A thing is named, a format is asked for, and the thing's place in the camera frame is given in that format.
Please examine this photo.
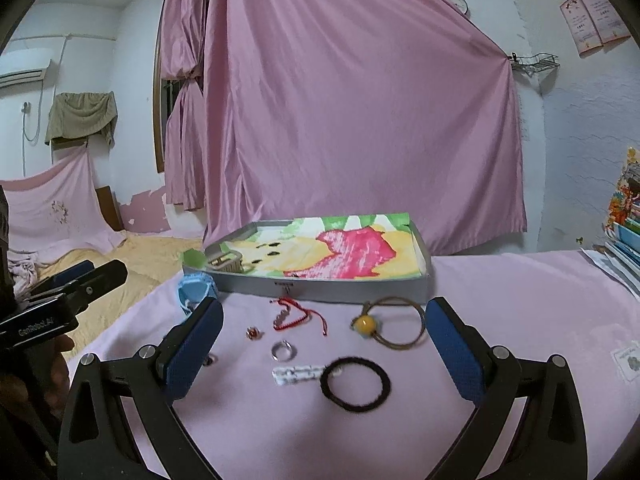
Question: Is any brown wooden headboard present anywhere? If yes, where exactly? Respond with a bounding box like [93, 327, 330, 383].
[95, 185, 123, 233]

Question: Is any white label sticker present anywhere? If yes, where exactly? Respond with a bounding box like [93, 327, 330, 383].
[611, 342, 640, 383]

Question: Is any olive hanging cloth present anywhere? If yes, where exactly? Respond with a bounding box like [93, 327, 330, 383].
[45, 91, 119, 148]

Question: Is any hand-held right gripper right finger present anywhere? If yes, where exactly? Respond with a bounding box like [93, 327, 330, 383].
[424, 296, 588, 480]

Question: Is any white wall cable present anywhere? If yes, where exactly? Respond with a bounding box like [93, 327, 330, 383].
[20, 101, 43, 181]

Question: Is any floral printed cloth lining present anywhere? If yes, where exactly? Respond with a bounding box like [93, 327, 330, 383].
[205, 215, 426, 279]

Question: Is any red string bracelet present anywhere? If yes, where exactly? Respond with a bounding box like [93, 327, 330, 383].
[270, 297, 328, 337]

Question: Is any pink embroidered sheet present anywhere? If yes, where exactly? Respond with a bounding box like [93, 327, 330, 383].
[0, 147, 126, 296]

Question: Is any yellow blanket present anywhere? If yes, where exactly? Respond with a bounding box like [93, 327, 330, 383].
[37, 232, 206, 361]

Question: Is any person's left hand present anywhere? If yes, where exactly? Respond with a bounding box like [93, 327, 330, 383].
[47, 332, 76, 391]

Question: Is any brown hair tie yellow bead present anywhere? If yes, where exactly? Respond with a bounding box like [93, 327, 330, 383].
[350, 296, 427, 348]

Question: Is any pink window curtain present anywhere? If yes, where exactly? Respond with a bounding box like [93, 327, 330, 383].
[160, 0, 216, 211]

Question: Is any gold hair claw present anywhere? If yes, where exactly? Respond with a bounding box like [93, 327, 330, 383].
[209, 253, 251, 274]

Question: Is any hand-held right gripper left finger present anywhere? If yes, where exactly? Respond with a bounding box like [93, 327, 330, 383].
[57, 296, 225, 480]

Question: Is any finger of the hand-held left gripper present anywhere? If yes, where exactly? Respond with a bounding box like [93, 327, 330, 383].
[30, 260, 128, 318]
[17, 259, 96, 306]

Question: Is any white hair clip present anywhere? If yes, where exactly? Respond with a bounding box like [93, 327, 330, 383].
[272, 362, 331, 387]

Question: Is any black hair tie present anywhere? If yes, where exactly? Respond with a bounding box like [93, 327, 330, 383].
[319, 356, 392, 413]

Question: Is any grey shallow box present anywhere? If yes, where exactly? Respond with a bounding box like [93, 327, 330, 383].
[181, 214, 432, 306]

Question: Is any wire wall rack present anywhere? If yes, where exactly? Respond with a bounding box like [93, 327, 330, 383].
[507, 51, 560, 78]

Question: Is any pink wall certificate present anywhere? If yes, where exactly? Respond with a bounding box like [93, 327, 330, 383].
[575, 0, 632, 46]
[560, 0, 601, 58]

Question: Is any large pink curtain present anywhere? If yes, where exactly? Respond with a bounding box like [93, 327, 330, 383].
[202, 0, 528, 256]

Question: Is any white air conditioner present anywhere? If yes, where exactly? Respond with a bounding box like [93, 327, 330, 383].
[0, 57, 53, 86]

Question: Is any stack of colourful books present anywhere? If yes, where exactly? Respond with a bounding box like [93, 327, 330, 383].
[595, 147, 640, 301]

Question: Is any blue watch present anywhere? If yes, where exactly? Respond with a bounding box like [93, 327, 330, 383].
[176, 274, 218, 317]

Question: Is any wooden window frame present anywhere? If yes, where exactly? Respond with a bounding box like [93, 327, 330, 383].
[152, 35, 173, 173]

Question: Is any pink table cover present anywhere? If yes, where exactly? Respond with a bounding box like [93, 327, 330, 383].
[65, 250, 640, 480]

